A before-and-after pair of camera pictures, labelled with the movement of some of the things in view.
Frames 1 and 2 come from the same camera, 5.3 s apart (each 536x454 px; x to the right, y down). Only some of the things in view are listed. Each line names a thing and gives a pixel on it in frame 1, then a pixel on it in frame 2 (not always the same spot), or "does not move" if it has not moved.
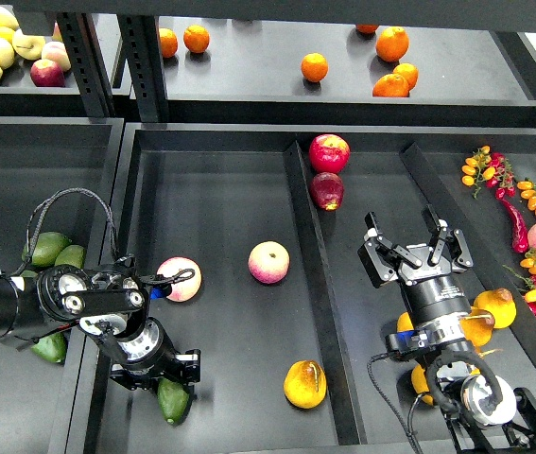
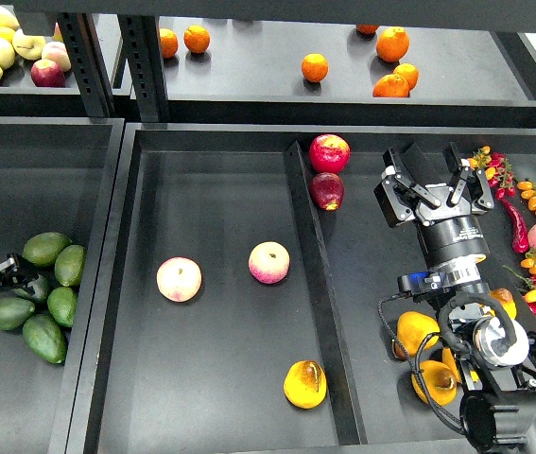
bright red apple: (329, 153) does not move
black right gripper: (431, 291) -> (452, 234)
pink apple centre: (268, 262) does not move
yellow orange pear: (305, 384) does not move
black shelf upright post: (89, 63) does not move
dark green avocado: (173, 398) -> (45, 337)
